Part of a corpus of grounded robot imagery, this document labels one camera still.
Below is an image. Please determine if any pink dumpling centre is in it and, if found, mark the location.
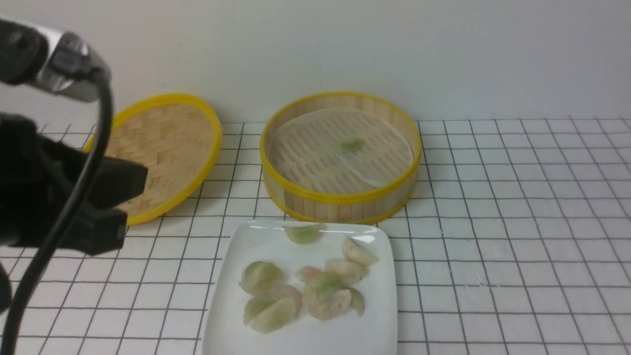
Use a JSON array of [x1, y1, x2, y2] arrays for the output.
[[294, 266, 321, 284]]

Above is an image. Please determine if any black cable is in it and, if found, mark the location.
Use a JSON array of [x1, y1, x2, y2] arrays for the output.
[[0, 69, 115, 355]]

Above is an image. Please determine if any green dumpling plate top edge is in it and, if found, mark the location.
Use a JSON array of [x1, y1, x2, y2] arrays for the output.
[[282, 224, 322, 245]]

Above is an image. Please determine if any green dumpling front left small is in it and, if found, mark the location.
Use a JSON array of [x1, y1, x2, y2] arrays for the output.
[[243, 296, 276, 325]]

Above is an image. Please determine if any pale pink dumpling front right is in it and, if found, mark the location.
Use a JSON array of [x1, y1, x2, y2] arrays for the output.
[[304, 289, 352, 321]]

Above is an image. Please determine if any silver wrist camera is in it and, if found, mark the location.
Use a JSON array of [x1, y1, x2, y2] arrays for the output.
[[0, 15, 111, 103]]

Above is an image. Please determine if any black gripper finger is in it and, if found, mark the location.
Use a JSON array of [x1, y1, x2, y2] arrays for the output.
[[49, 205, 128, 256], [80, 156, 148, 211]]

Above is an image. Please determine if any green dumpling front large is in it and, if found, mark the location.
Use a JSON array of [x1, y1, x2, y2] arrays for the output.
[[250, 296, 299, 333]]

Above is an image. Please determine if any bamboo steamer lid yellow rim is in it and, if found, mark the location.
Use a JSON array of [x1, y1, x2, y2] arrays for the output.
[[106, 94, 223, 225]]

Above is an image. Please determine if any pink dumpling front middle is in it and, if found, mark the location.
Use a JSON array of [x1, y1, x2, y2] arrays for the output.
[[270, 284, 302, 319]]

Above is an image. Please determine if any pale dumpling plate right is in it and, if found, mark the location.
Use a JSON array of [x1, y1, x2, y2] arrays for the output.
[[342, 238, 380, 267]]

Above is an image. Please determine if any bamboo steamer basket yellow rim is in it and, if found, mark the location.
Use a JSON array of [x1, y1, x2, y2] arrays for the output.
[[260, 92, 423, 224]]

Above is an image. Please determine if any pale dumpling centre right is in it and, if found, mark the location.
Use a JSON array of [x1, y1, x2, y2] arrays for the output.
[[325, 260, 369, 285]]

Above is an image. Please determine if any white square plate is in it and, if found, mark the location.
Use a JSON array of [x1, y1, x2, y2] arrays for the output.
[[202, 220, 398, 355]]

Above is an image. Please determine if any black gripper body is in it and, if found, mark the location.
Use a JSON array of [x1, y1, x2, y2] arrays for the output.
[[0, 114, 74, 247]]

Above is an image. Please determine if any white steamer liner paper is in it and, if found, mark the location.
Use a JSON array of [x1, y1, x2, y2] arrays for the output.
[[266, 107, 413, 195]]

